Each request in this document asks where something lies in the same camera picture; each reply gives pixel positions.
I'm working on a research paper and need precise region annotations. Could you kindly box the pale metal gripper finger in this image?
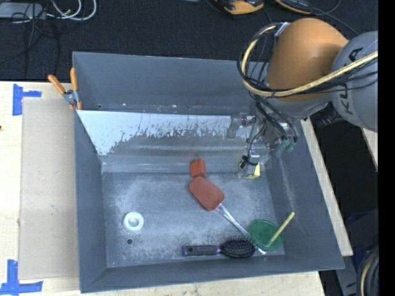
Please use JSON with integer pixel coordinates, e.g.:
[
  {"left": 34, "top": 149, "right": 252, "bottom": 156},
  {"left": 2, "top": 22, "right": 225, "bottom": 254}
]
[
  {"left": 238, "top": 146, "right": 262, "bottom": 179},
  {"left": 227, "top": 113, "right": 257, "bottom": 140}
]

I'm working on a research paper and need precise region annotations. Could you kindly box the small yellow and white piece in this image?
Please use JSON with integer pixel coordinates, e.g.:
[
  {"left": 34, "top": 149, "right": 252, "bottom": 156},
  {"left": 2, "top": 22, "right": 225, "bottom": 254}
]
[{"left": 246, "top": 163, "right": 262, "bottom": 180}]

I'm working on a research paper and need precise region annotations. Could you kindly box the small orange block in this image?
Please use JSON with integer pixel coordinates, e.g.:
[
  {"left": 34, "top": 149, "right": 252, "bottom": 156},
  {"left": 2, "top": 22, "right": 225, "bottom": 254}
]
[{"left": 189, "top": 158, "right": 207, "bottom": 179}]

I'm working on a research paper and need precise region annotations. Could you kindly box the green clear round lid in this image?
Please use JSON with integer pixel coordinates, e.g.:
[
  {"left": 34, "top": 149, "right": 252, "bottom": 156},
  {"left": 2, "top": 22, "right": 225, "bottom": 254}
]
[{"left": 247, "top": 219, "right": 285, "bottom": 252}]

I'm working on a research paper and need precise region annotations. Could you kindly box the yellow straw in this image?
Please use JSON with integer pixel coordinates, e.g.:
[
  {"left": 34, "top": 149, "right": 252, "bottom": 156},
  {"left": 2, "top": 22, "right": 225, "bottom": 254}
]
[{"left": 266, "top": 212, "right": 296, "bottom": 248}]

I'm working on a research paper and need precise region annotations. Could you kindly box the purple and black hairbrush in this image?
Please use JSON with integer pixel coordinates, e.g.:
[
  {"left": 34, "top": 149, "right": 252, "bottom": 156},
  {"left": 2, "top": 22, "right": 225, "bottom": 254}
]
[{"left": 181, "top": 237, "right": 257, "bottom": 259}]

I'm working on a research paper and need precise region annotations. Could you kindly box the grey metal bin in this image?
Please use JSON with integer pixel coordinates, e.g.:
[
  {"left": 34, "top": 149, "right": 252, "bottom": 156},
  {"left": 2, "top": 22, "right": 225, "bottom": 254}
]
[{"left": 71, "top": 51, "right": 346, "bottom": 294}]

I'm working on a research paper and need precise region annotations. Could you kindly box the white round cap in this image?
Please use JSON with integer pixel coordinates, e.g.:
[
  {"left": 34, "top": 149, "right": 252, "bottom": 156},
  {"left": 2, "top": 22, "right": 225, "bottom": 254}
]
[{"left": 123, "top": 211, "right": 145, "bottom": 232}]

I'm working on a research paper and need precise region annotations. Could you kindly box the orange spatula with clear handle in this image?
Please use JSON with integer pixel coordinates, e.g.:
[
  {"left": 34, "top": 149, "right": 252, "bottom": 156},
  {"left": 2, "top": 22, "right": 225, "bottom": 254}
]
[{"left": 188, "top": 176, "right": 268, "bottom": 256}]

